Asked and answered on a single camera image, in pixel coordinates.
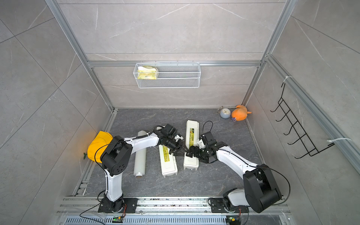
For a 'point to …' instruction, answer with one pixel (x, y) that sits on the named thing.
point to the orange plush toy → (240, 113)
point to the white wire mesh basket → (172, 75)
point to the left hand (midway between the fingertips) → (189, 152)
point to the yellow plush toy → (97, 146)
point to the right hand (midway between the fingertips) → (192, 156)
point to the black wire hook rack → (304, 140)
